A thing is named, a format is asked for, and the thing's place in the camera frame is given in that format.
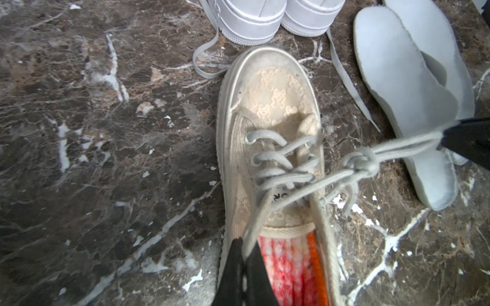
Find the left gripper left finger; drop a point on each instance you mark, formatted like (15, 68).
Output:
(230, 289)

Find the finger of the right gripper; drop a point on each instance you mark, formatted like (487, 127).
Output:
(470, 139)

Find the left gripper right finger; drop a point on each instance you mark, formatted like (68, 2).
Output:
(259, 291)

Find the red fuzzy insole orange trim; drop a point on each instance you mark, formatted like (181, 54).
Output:
(295, 270)

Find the white shoe insole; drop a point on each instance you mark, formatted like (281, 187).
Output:
(433, 35)
(395, 72)

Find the beige sneaker one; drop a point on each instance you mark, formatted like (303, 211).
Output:
(271, 159)

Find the white sneaker one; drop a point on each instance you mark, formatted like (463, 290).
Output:
(309, 18)
(247, 23)

